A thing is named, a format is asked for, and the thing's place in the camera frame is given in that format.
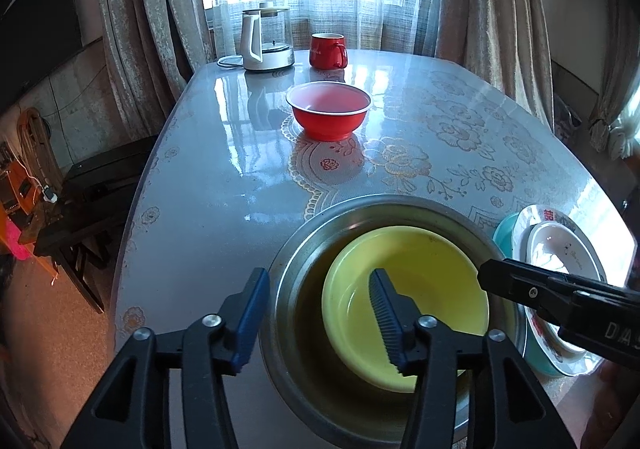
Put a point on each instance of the narrow beige curtain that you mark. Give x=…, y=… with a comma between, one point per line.
x=605, y=89

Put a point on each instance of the small white patterned bowl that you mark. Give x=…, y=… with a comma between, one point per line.
x=555, y=241

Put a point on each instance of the pink plastic item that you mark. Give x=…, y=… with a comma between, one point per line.
x=15, y=241

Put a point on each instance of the orange box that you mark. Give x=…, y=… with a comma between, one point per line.
x=17, y=184

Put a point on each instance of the glass electric kettle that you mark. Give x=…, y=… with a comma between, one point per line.
x=250, y=39

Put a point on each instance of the red mug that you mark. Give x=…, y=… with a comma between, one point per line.
x=322, y=54

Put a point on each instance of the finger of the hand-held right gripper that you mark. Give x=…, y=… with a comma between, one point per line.
x=520, y=284

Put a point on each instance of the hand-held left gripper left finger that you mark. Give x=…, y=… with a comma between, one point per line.
x=250, y=324

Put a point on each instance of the lace tablecloth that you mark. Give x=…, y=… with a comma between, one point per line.
x=225, y=229

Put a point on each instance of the stainless steel bowl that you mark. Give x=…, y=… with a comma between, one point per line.
x=305, y=269

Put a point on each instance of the person's right hand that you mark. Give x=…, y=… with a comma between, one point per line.
x=615, y=409

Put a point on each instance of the black low bench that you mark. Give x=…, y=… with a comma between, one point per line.
x=100, y=169

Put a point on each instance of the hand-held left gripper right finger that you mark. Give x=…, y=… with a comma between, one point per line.
x=385, y=324

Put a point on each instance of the teal plate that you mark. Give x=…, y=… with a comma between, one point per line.
x=505, y=239

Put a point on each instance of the white power strip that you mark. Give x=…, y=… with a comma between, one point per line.
x=49, y=194

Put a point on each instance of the small side window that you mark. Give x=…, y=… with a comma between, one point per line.
x=632, y=116

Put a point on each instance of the black television screen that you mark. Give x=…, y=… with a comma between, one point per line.
x=35, y=29

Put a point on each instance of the red bowl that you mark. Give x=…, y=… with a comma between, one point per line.
x=325, y=124

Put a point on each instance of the yellow bowl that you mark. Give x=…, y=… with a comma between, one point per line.
x=430, y=269

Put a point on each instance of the beige patterned curtain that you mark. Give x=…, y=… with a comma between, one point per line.
x=145, y=29
x=495, y=29

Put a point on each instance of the silver kettle base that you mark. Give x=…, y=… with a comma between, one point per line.
x=280, y=61

